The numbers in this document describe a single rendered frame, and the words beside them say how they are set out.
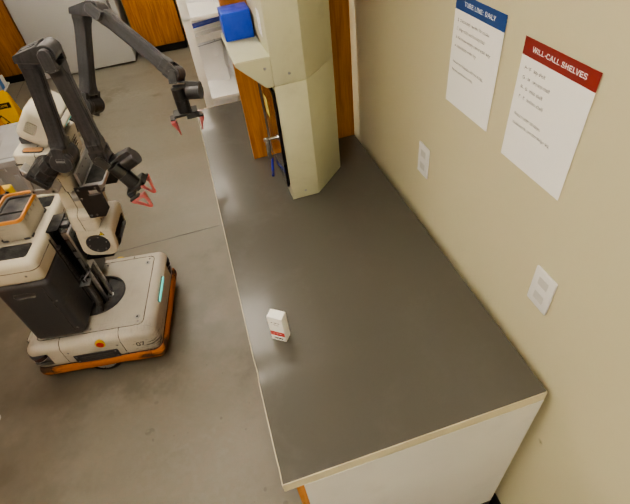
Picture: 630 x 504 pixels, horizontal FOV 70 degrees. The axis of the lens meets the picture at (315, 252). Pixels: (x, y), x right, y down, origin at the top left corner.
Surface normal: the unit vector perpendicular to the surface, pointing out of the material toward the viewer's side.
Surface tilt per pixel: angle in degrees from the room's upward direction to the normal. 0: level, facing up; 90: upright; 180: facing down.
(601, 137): 90
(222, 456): 0
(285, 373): 0
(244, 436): 0
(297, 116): 90
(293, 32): 90
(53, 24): 90
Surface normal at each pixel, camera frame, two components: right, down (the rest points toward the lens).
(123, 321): -0.10, -0.71
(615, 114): -0.95, 0.27
